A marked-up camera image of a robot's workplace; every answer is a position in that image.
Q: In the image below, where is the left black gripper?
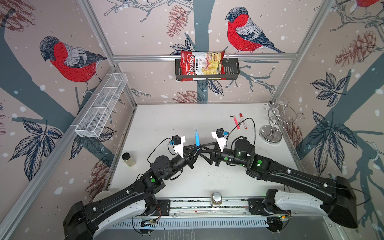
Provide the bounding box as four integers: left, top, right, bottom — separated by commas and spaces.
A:
162, 143, 202, 182

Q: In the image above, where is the blue pen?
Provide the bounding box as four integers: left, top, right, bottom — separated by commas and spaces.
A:
195, 130, 201, 146

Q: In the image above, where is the pink pen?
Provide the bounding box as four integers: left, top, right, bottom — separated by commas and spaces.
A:
233, 116, 240, 130

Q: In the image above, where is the white marker pen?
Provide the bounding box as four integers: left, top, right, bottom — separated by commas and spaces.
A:
241, 117, 248, 130

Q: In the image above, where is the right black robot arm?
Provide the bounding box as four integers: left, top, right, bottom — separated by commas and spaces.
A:
194, 138, 358, 229

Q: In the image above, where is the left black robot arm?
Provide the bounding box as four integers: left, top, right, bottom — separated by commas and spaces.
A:
63, 146, 199, 240

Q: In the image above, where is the small jar black lid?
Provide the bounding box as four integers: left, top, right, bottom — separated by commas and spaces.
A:
122, 152, 136, 167

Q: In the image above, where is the chrome spiral glass holder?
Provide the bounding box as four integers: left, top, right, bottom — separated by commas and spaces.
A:
259, 97, 305, 144

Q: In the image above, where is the red cassava chips bag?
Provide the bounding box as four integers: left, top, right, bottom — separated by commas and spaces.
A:
180, 51, 225, 76

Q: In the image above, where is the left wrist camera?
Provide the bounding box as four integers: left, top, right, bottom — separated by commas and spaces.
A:
170, 135, 186, 159

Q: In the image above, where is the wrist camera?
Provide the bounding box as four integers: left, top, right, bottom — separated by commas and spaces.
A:
170, 135, 186, 159
212, 128, 229, 152

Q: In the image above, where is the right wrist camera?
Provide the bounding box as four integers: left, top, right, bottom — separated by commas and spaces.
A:
212, 128, 229, 152

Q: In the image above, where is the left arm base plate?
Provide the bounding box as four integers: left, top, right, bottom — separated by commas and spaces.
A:
137, 199, 171, 217

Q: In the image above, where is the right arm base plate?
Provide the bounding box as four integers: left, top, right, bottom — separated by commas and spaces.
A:
248, 198, 291, 216

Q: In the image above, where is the black wire basket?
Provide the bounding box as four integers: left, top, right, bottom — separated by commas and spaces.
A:
175, 58, 240, 82

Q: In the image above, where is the white mesh wall shelf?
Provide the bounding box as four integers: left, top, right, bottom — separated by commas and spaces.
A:
75, 73, 128, 138

